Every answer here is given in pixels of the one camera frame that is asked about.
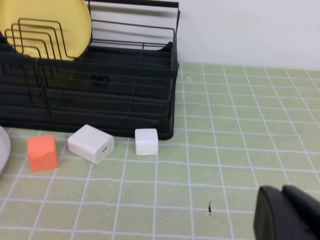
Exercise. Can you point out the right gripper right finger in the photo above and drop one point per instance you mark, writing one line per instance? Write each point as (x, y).
(307, 205)

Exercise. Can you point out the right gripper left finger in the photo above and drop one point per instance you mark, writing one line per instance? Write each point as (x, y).
(272, 220)

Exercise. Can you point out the grey plate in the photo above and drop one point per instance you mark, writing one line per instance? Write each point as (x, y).
(3, 150)

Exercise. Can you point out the yellow plate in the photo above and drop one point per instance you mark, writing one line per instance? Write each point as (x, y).
(50, 12)

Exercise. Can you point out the green checked tablecloth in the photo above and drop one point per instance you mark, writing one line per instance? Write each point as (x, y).
(225, 125)

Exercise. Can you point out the white cube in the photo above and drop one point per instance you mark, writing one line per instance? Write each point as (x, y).
(147, 142)

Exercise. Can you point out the white charger adapter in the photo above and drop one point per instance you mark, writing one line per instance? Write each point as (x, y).
(87, 142)

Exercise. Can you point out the orange cube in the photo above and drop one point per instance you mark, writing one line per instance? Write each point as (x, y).
(42, 155)

